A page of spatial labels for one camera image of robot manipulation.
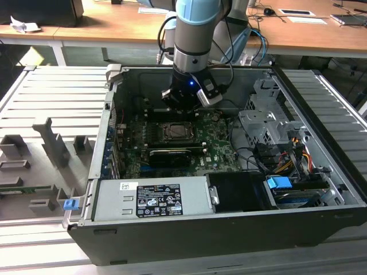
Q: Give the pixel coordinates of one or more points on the blue expansion slot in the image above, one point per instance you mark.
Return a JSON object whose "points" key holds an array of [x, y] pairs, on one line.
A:
{"points": [[147, 168]]}

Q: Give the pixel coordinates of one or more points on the white paper sheet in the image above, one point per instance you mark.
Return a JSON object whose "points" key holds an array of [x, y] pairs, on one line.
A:
{"points": [[308, 20]]}

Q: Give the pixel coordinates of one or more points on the silver metal drive cage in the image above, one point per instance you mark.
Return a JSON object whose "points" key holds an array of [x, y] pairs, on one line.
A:
{"points": [[258, 120]]}

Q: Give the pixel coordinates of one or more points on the green RAM stick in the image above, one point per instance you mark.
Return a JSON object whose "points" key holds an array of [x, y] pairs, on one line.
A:
{"points": [[25, 189]]}

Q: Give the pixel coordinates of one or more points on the hard disk in blue carrier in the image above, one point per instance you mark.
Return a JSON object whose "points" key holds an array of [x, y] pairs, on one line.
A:
{"points": [[278, 183]]}

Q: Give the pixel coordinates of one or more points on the black RAM slot bank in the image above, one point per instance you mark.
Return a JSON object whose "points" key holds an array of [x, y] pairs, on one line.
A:
{"points": [[160, 115], [177, 146]]}

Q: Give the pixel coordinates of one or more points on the green motherboard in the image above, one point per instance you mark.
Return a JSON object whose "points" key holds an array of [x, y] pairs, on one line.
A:
{"points": [[218, 140]]}

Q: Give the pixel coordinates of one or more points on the grey notebook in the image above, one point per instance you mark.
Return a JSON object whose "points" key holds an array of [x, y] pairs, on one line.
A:
{"points": [[349, 20]]}

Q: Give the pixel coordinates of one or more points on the black computer box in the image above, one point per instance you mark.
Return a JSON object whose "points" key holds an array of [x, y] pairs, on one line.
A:
{"points": [[43, 11]]}

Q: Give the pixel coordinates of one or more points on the silver CPU plate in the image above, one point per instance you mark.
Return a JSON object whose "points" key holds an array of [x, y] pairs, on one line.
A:
{"points": [[179, 131]]}

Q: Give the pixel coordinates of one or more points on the crumpled white paper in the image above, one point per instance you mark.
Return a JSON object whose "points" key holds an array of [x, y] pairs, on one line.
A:
{"points": [[24, 25]]}

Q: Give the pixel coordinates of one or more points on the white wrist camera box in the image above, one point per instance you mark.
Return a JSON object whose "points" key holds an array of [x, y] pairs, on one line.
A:
{"points": [[210, 94]]}

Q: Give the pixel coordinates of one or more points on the open black PC case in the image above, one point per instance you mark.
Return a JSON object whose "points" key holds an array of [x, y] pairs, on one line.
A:
{"points": [[172, 237]]}

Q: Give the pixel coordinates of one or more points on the grey power supply unit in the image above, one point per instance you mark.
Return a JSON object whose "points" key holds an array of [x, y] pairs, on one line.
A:
{"points": [[114, 200]]}

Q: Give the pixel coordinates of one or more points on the black computer mouse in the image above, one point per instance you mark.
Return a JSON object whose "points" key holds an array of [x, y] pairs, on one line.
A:
{"points": [[269, 11]]}

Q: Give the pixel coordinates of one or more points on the grey parts rack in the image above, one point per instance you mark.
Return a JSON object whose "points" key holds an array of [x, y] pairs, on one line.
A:
{"points": [[43, 172]]}

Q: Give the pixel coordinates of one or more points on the thin metal locking lever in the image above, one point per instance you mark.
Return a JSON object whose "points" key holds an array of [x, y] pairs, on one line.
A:
{"points": [[177, 123], [180, 141]]}

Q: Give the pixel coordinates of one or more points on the wooden office desk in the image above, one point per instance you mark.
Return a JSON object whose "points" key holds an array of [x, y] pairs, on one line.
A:
{"points": [[100, 25]]}

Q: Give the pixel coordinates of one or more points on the CPU socket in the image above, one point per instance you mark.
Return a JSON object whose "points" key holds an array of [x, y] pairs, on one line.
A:
{"points": [[172, 139]]}

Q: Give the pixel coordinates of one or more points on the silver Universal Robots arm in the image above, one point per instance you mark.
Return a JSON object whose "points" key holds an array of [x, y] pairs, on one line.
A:
{"points": [[192, 37]]}

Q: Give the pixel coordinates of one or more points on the blue case latch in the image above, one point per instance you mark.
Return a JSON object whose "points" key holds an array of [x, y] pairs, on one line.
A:
{"points": [[70, 205]]}

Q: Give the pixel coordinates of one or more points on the black graphics card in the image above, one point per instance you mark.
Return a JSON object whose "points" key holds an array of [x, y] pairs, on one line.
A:
{"points": [[169, 159]]}

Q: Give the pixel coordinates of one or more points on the small white box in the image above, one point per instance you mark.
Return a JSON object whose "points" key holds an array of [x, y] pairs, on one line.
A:
{"points": [[246, 59]]}

